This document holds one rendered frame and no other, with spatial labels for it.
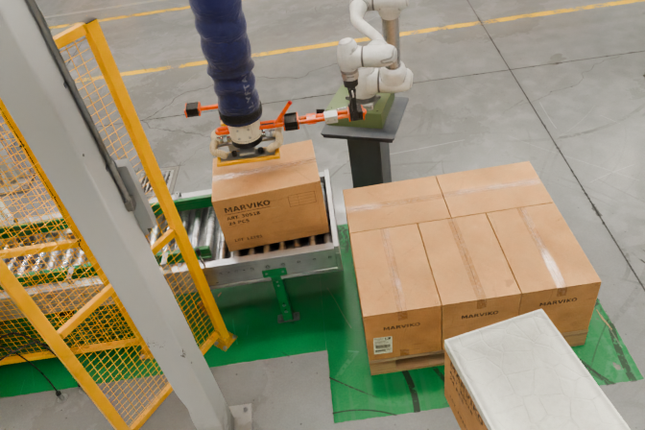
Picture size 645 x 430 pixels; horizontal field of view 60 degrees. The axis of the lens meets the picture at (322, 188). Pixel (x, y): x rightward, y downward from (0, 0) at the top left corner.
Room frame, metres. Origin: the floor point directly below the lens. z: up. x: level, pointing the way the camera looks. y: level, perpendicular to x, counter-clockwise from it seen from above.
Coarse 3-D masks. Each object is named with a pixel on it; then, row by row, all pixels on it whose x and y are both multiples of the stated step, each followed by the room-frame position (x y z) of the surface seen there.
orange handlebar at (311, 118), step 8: (216, 104) 2.79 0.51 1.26; (344, 112) 2.52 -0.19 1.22; (272, 120) 2.54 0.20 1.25; (280, 120) 2.53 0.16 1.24; (304, 120) 2.49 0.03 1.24; (312, 120) 2.49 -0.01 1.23; (320, 120) 2.48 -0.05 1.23; (224, 128) 2.54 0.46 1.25; (264, 128) 2.49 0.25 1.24; (272, 128) 2.49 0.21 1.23
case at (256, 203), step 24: (288, 144) 2.72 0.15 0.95; (312, 144) 2.67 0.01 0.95; (216, 168) 2.61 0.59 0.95; (240, 168) 2.57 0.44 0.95; (264, 168) 2.52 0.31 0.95; (288, 168) 2.48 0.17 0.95; (312, 168) 2.45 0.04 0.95; (216, 192) 2.39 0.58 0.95; (240, 192) 2.35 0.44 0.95; (264, 192) 2.32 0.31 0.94; (288, 192) 2.32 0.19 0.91; (312, 192) 2.32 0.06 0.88; (240, 216) 2.32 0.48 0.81; (264, 216) 2.32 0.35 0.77; (288, 216) 2.32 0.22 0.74; (312, 216) 2.32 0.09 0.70; (240, 240) 2.32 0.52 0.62; (264, 240) 2.32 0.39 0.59; (288, 240) 2.32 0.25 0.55
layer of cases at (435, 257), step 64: (384, 192) 2.60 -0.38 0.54; (448, 192) 2.49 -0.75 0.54; (512, 192) 2.39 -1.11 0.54; (384, 256) 2.07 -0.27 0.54; (448, 256) 1.99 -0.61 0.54; (512, 256) 1.91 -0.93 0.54; (576, 256) 1.83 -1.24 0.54; (384, 320) 1.69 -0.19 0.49; (448, 320) 1.68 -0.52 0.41; (576, 320) 1.66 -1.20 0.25
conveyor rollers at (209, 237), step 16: (208, 224) 2.59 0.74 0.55; (32, 240) 2.74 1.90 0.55; (48, 240) 2.71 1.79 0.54; (192, 240) 2.47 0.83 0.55; (208, 240) 2.44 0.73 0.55; (224, 240) 2.42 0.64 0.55; (64, 256) 2.53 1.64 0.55; (80, 256) 2.50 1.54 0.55; (224, 256) 2.29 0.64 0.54; (16, 272) 2.47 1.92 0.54
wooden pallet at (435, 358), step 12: (564, 336) 1.65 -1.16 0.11; (576, 336) 1.65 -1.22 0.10; (372, 360) 1.70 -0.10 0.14; (384, 360) 1.69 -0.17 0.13; (396, 360) 1.75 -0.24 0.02; (408, 360) 1.74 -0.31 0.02; (420, 360) 1.72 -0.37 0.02; (432, 360) 1.71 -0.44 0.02; (372, 372) 1.70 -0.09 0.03; (384, 372) 1.69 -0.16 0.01
